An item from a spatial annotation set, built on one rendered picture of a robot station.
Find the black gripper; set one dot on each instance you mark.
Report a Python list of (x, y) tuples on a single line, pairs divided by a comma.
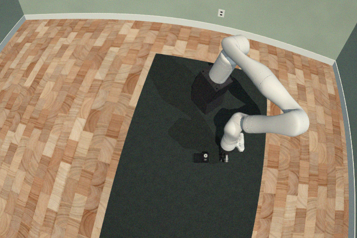
[(225, 154)]

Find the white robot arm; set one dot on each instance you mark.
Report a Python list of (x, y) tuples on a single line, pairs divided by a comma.
[(294, 120)]

